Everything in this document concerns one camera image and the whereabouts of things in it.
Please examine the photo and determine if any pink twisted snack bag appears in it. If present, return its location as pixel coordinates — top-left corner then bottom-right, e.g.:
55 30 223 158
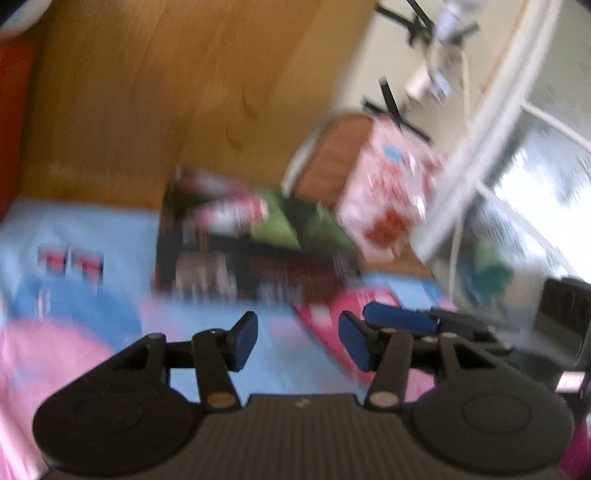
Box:
335 116 442 263

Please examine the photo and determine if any white cable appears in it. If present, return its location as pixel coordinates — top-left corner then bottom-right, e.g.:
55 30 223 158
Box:
447 45 475 296

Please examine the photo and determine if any cartoon pig blue tablecloth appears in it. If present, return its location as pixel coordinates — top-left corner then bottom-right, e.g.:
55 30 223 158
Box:
0 197 459 480

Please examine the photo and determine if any red gift bag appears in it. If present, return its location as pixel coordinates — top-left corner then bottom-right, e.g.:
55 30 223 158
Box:
0 39 37 217

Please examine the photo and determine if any brown wooden chair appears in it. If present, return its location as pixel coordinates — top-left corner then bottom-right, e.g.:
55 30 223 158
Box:
287 113 433 279

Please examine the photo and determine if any white wall charger plug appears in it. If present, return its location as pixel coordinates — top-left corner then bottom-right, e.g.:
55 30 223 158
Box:
405 68 452 102

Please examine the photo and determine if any black sheep print box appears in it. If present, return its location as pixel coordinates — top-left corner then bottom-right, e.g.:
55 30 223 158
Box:
152 167 361 305

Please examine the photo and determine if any light green snack packet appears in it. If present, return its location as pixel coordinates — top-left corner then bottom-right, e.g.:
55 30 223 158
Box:
250 190 358 255

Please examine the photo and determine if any pastel unicorn plush toy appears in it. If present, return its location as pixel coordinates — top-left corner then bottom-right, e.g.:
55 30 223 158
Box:
0 0 52 41

